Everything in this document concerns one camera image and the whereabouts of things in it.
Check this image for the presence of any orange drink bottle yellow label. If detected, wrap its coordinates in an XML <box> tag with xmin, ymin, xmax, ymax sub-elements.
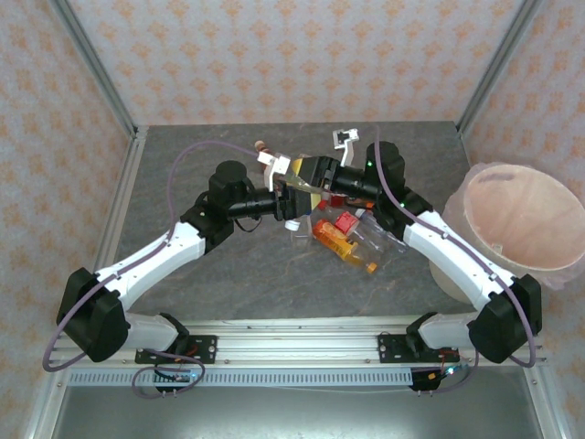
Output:
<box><xmin>312</xmin><ymin>218</ymin><xmax>378</xmax><ymax>274</ymax></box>

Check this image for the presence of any small red label bottle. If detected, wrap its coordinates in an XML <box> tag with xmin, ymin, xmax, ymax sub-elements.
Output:
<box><xmin>316</xmin><ymin>200</ymin><xmax>360</xmax><ymax>235</ymax></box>

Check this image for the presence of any brown label bottle brown cap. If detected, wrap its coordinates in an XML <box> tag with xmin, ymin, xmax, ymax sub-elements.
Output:
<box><xmin>253</xmin><ymin>140</ymin><xmax>275</xmax><ymax>177</ymax></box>

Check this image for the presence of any clear ribbed bottle white cap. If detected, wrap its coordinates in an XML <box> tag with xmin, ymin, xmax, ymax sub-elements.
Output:
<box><xmin>354</xmin><ymin>208</ymin><xmax>409</xmax><ymax>253</ymax></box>

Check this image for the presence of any beige bin with pink liner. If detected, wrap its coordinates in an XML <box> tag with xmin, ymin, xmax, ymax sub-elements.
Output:
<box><xmin>429</xmin><ymin>159</ymin><xmax>585</xmax><ymax>305</ymax></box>

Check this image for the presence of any grey metal shelf panel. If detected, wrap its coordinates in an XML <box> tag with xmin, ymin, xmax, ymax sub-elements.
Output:
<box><xmin>49</xmin><ymin>386</ymin><xmax>545</xmax><ymax>439</ymax></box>

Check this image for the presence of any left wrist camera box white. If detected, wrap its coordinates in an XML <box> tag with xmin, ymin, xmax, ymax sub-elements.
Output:
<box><xmin>256</xmin><ymin>152</ymin><xmax>293</xmax><ymax>192</ymax></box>

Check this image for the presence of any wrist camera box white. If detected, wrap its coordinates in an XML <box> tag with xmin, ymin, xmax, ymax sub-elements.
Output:
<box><xmin>256</xmin><ymin>152</ymin><xmax>293</xmax><ymax>192</ymax></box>
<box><xmin>332</xmin><ymin>128</ymin><xmax>361</xmax><ymax>166</ymax></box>

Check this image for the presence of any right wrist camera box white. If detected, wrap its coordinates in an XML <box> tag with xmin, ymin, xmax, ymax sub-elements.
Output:
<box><xmin>332</xmin><ymin>128</ymin><xmax>361</xmax><ymax>166</ymax></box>

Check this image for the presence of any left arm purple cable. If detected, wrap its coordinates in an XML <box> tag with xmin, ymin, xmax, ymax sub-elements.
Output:
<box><xmin>41</xmin><ymin>139</ymin><xmax>275</xmax><ymax>399</ymax></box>

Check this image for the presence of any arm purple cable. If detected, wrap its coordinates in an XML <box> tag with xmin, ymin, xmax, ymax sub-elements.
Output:
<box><xmin>372</xmin><ymin>125</ymin><xmax>538</xmax><ymax>397</ymax></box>
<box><xmin>41</xmin><ymin>139</ymin><xmax>275</xmax><ymax>399</ymax></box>

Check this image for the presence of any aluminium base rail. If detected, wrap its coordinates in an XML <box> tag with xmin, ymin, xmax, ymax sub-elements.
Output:
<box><xmin>48</xmin><ymin>319</ymin><xmax>549</xmax><ymax>369</ymax></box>

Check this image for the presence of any aluminium frame post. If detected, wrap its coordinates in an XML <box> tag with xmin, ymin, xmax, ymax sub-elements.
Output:
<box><xmin>48</xmin><ymin>0</ymin><xmax>139</xmax><ymax>138</ymax></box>
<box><xmin>455</xmin><ymin>0</ymin><xmax>548</xmax><ymax>134</ymax></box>

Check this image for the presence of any grey slotted cable duct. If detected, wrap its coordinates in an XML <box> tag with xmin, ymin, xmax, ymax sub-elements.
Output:
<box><xmin>68</xmin><ymin>369</ymin><xmax>415</xmax><ymax>389</ymax></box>

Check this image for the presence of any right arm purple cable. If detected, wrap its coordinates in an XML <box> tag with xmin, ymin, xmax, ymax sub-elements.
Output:
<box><xmin>372</xmin><ymin>125</ymin><xmax>538</xmax><ymax>397</ymax></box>

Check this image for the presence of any aluminium frame leg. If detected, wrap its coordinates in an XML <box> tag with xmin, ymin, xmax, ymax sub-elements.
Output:
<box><xmin>525</xmin><ymin>365</ymin><xmax>568</xmax><ymax>439</ymax></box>
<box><xmin>22</xmin><ymin>365</ymin><xmax>69</xmax><ymax>439</ymax></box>

